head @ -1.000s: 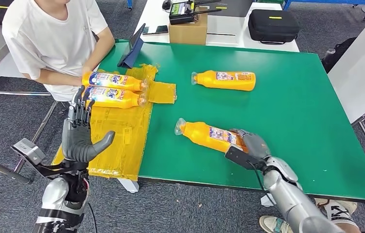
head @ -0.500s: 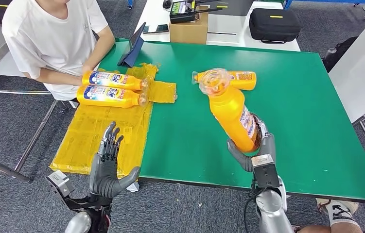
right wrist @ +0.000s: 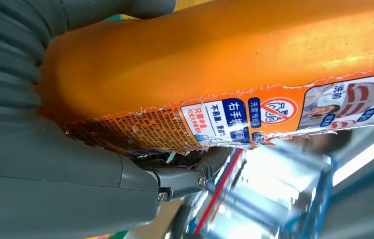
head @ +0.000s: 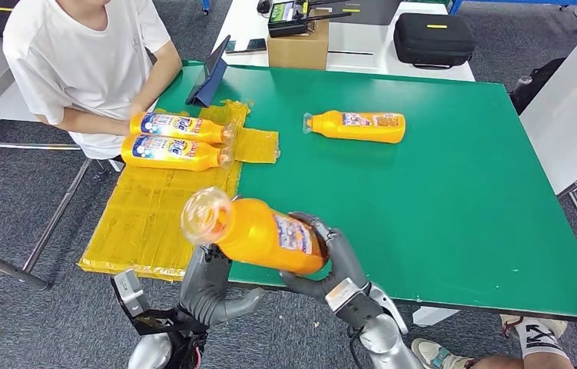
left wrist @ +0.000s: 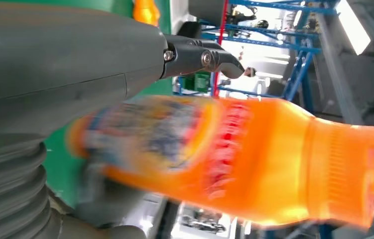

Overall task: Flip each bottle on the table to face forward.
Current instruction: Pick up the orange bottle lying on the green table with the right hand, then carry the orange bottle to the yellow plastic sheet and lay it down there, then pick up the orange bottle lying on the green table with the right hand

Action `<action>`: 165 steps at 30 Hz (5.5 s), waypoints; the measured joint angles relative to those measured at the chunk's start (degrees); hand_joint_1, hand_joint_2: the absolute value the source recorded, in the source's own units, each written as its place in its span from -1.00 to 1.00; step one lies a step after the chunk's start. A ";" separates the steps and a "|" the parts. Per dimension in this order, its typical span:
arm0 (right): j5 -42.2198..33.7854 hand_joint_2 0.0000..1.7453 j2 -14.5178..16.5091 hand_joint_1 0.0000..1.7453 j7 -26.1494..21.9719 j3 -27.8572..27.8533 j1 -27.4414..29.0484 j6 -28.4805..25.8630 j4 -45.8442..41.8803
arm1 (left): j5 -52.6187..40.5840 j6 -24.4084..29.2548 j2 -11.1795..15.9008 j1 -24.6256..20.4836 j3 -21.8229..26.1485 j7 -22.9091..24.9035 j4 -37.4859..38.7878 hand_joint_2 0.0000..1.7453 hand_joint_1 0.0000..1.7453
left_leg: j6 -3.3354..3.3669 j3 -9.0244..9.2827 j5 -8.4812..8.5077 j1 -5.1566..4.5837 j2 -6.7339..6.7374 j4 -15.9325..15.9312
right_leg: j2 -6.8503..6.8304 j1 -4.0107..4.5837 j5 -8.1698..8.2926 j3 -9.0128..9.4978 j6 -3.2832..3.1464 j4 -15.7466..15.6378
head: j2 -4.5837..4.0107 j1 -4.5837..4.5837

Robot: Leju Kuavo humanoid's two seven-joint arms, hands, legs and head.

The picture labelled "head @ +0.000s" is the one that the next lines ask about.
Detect black remote controller with antennas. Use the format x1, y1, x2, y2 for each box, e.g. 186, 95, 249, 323
267, 0, 353, 38

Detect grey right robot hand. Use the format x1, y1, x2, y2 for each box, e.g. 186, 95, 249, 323
278, 211, 370, 301

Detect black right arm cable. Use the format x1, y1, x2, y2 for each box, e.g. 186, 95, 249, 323
347, 328, 366, 369

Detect tablet in blue case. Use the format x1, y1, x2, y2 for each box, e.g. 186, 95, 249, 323
185, 34, 231, 108

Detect person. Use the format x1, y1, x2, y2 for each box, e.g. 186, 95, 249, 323
2, 0, 183, 161

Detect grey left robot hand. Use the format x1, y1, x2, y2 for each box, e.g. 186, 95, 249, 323
179, 244, 267, 328

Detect person's leg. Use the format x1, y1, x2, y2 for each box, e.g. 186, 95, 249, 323
411, 314, 574, 369

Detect black backpack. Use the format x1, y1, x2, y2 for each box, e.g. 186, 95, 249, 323
509, 57, 566, 115

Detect brown cardboard box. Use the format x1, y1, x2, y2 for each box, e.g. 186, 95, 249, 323
267, 8, 331, 71

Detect yellow taped cardboard mat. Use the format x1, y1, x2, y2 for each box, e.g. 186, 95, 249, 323
77, 100, 280, 283

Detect grey table with metal legs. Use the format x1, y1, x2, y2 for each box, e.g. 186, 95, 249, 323
518, 12, 577, 278

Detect orange detergent bottle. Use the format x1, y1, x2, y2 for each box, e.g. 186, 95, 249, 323
181, 186, 330, 277
129, 111, 236, 145
120, 134, 234, 172
303, 110, 406, 145

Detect black zipped carrying case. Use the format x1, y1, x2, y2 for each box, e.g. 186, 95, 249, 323
393, 12, 476, 69

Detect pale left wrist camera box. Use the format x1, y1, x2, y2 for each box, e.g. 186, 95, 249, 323
110, 269, 151, 317

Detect white table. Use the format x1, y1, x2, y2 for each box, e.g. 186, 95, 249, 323
211, 0, 476, 82

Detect black smartphone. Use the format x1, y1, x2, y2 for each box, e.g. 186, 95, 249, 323
224, 38, 268, 55

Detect white table foot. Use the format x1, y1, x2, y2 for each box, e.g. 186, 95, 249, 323
413, 307, 459, 328

